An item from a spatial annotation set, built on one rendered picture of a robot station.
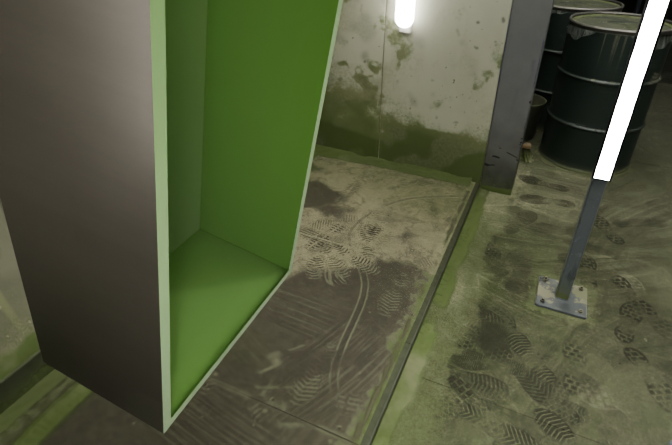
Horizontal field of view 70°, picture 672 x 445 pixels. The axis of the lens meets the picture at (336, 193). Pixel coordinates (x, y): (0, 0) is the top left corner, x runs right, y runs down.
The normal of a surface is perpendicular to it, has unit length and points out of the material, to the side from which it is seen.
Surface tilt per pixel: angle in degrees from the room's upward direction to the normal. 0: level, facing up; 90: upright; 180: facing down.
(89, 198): 90
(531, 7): 90
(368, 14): 90
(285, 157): 90
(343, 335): 0
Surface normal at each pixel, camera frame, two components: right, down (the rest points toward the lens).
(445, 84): -0.43, 0.46
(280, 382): 0.00, -0.86
